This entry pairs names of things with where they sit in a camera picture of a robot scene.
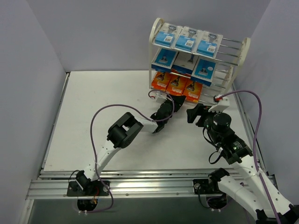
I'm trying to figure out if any orange Gillette Fusion5 box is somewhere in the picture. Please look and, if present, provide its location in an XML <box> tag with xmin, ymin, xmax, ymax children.
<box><xmin>166</xmin><ymin>75</ymin><xmax>189</xmax><ymax>96</ymax></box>
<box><xmin>183</xmin><ymin>80</ymin><xmax>203</xmax><ymax>103</ymax></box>
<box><xmin>151</xmin><ymin>71</ymin><xmax>172</xmax><ymax>91</ymax></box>

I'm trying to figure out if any grey Harry's box blue razor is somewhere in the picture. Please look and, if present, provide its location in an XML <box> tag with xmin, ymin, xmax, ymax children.
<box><xmin>171</xmin><ymin>52</ymin><xmax>199</xmax><ymax>75</ymax></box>

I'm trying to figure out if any clear Gillette blister pack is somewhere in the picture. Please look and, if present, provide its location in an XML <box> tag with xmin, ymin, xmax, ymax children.
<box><xmin>175</xmin><ymin>26</ymin><xmax>203</xmax><ymax>52</ymax></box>
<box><xmin>154</xmin><ymin>23</ymin><xmax>183</xmax><ymax>48</ymax></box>

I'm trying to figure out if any white Gillette Skinguard razor pack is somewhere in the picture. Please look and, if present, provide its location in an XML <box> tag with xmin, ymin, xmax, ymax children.
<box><xmin>196</xmin><ymin>31</ymin><xmax>223</xmax><ymax>58</ymax></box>

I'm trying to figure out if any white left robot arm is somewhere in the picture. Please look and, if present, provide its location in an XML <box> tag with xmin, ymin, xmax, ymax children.
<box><xmin>66</xmin><ymin>94</ymin><xmax>186</xmax><ymax>197</ymax></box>

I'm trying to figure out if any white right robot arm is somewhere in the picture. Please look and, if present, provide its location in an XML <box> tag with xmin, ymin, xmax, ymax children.
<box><xmin>187</xmin><ymin>104</ymin><xmax>299</xmax><ymax>224</ymax></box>

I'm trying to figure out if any cream metal-rod shelf rack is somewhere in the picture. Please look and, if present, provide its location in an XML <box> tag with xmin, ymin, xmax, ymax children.
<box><xmin>148</xmin><ymin>18</ymin><xmax>250</xmax><ymax>105</ymax></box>

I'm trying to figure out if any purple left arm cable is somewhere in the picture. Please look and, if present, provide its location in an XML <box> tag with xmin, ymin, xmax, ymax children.
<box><xmin>90</xmin><ymin>90</ymin><xmax>175</xmax><ymax>213</ymax></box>

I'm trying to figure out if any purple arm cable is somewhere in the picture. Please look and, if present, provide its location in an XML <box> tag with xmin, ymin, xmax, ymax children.
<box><xmin>214</xmin><ymin>90</ymin><xmax>282</xmax><ymax>224</ymax></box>
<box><xmin>90</xmin><ymin>90</ymin><xmax>175</xmax><ymax>213</ymax></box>

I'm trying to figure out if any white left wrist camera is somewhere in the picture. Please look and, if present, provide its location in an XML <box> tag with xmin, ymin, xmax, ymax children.
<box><xmin>148</xmin><ymin>90</ymin><xmax>167</xmax><ymax>104</ymax></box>

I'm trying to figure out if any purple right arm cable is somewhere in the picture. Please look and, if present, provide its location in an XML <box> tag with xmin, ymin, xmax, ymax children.
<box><xmin>214</xmin><ymin>90</ymin><xmax>282</xmax><ymax>224</ymax></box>

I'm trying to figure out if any aluminium mounting rail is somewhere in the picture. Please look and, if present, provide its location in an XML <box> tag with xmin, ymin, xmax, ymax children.
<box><xmin>25</xmin><ymin>168</ymin><xmax>280</xmax><ymax>201</ymax></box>

